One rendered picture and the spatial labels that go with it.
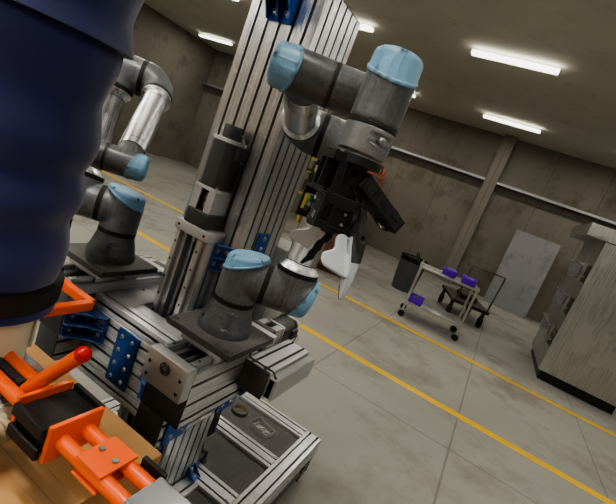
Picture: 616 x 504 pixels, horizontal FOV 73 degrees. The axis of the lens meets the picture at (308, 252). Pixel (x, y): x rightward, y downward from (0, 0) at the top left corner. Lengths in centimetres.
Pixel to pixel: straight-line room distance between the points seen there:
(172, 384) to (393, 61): 86
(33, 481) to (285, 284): 64
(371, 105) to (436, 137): 1166
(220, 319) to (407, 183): 1121
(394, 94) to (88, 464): 63
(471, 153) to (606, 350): 684
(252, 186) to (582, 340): 574
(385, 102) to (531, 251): 1092
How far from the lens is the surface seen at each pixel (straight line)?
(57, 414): 74
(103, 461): 68
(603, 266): 651
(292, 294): 111
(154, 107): 140
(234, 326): 116
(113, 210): 142
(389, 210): 66
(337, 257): 60
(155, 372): 114
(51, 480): 86
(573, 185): 1198
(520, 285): 1141
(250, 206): 131
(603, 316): 658
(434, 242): 1195
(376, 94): 62
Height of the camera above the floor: 155
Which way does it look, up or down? 11 degrees down
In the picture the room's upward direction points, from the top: 21 degrees clockwise
